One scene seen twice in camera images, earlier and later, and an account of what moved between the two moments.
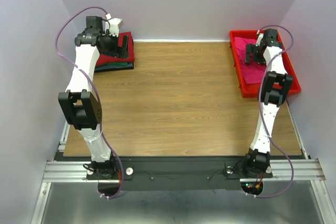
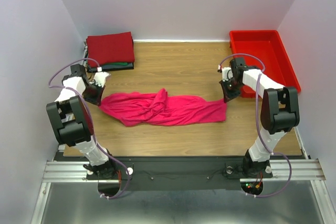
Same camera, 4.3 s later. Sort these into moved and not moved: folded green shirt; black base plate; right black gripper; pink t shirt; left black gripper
Moved: right black gripper; pink t shirt; left black gripper
Not moved: folded green shirt; black base plate
